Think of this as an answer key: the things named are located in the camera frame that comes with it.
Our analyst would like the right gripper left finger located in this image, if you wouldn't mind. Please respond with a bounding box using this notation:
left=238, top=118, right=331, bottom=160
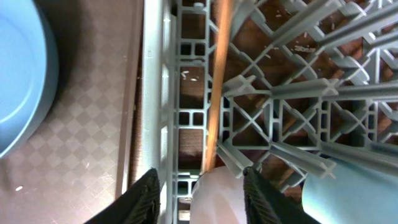
left=86, top=168, right=160, bottom=224

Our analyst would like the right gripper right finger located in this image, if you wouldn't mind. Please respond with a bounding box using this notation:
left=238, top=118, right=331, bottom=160
left=243, top=167, right=318, bottom=224

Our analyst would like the pink cup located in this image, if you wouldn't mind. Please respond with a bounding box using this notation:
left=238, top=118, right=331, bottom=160
left=190, top=166, right=247, bottom=224

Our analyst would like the grey dishwasher rack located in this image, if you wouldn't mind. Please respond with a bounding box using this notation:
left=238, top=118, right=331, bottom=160
left=142, top=1, right=397, bottom=223

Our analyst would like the light blue bowl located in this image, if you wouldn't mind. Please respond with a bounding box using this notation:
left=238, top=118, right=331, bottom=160
left=1, top=0, right=59, bottom=157

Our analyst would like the light blue cup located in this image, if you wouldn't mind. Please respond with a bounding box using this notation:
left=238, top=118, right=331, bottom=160
left=302, top=159, right=397, bottom=224

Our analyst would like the wooden chopstick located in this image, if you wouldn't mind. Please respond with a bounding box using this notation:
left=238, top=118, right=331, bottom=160
left=202, top=0, right=234, bottom=173

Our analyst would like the brown serving tray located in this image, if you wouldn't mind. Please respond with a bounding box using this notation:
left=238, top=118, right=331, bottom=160
left=1, top=0, right=136, bottom=223

